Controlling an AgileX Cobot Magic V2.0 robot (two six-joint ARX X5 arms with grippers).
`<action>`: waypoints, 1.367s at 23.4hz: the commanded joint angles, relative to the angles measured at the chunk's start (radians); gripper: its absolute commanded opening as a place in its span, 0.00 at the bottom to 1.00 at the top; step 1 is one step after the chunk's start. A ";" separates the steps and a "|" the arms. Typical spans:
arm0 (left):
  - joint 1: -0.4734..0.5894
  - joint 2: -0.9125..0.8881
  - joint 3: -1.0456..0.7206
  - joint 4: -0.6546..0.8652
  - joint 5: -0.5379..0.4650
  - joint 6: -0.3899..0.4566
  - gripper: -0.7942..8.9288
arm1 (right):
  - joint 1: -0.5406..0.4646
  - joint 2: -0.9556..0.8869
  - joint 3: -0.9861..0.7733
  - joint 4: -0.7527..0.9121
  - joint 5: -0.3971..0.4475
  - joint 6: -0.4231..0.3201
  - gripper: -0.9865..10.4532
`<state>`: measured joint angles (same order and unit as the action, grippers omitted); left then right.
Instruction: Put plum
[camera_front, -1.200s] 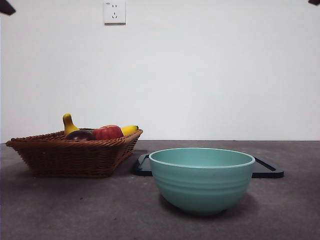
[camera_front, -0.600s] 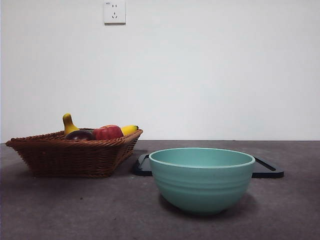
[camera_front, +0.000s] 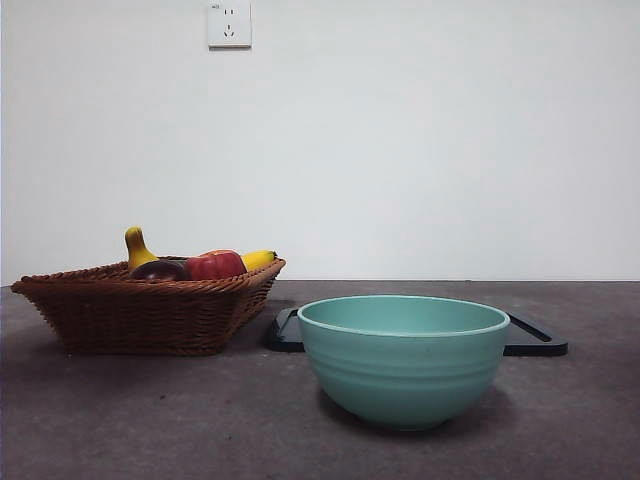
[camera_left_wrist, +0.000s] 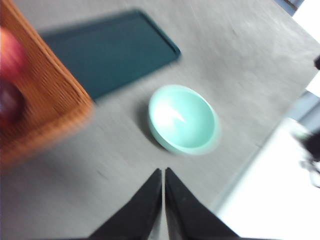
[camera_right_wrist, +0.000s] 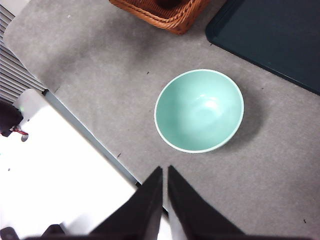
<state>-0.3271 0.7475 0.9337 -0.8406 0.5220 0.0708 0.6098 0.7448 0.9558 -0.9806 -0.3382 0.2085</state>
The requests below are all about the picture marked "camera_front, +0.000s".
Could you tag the teal ribbed bowl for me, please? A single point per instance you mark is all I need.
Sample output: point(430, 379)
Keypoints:
point(405, 375)

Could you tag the dark red plum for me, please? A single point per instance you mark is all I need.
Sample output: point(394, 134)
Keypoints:
point(160, 271)

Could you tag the dark rectangular tray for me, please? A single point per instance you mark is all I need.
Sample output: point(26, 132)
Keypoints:
point(282, 335)

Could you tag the red apple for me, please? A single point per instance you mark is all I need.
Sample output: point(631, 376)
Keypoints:
point(217, 265)

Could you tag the yellow banana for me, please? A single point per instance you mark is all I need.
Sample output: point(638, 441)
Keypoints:
point(137, 250)

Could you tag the brown wicker basket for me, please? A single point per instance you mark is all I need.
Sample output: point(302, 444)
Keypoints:
point(140, 320)

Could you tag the white wall socket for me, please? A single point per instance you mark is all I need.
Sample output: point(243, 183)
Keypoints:
point(230, 25)

